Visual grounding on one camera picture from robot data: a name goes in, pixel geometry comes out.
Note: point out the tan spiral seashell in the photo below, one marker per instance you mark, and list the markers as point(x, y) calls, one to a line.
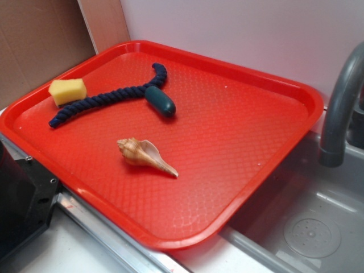
point(144, 153)

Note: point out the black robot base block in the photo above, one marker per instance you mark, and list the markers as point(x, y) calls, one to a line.
point(28, 194)

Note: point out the red plastic tray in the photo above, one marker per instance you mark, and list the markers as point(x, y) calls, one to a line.
point(233, 126)

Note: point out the dark green capsule object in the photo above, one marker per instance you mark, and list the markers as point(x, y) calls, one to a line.
point(162, 103)

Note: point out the yellow sponge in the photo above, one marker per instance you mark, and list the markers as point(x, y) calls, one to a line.
point(64, 92)

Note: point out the grey sink faucet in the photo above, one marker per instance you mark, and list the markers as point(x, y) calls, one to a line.
point(343, 121)

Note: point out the grey plastic sink basin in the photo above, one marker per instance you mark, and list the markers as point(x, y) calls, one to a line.
point(305, 217)

